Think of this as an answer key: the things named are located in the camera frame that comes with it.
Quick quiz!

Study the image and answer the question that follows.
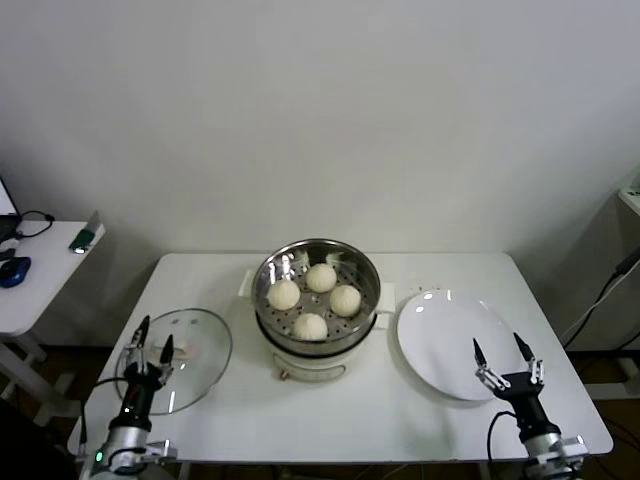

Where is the steel steamer basket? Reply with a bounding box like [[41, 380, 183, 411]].
[[238, 238, 397, 347]]

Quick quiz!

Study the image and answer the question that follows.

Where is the white round plate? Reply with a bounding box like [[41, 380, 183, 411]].
[[395, 288, 521, 401]]

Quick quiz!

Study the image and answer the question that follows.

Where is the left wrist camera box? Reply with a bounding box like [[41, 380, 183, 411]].
[[134, 439, 180, 464]]

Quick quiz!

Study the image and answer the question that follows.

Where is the white steamed baozi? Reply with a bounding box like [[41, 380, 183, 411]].
[[292, 312, 329, 342], [267, 279, 302, 311], [328, 284, 362, 318], [304, 263, 338, 294]]

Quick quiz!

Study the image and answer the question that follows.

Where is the white side table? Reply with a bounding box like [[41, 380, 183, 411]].
[[0, 219, 106, 426]]

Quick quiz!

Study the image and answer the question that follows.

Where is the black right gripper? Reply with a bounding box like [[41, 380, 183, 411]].
[[471, 332, 557, 438]]

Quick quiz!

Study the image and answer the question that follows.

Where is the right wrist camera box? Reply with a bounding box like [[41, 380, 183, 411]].
[[555, 433, 587, 455]]

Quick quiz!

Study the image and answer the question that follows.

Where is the green circuit board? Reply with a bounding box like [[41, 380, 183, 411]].
[[67, 209, 105, 256]]

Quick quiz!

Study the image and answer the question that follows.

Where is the black wall cable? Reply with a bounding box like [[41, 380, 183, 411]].
[[559, 252, 640, 349]]

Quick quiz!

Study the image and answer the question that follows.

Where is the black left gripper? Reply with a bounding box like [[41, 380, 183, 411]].
[[119, 314, 176, 424]]

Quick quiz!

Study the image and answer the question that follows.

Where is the glass pot lid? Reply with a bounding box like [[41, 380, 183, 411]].
[[113, 307, 234, 416]]

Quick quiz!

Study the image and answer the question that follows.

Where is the laptop computer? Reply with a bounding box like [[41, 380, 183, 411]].
[[0, 177, 20, 241]]

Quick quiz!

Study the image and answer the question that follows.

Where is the black cable on side table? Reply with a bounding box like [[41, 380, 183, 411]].
[[12, 209, 54, 239]]

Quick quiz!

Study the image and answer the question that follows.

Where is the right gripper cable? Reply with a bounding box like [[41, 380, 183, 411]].
[[487, 410, 521, 461]]

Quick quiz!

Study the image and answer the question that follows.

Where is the blue computer mouse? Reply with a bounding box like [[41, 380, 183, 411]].
[[0, 256, 32, 289]]

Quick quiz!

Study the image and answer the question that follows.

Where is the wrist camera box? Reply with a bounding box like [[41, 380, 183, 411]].
[[555, 433, 587, 455], [134, 439, 180, 464]]

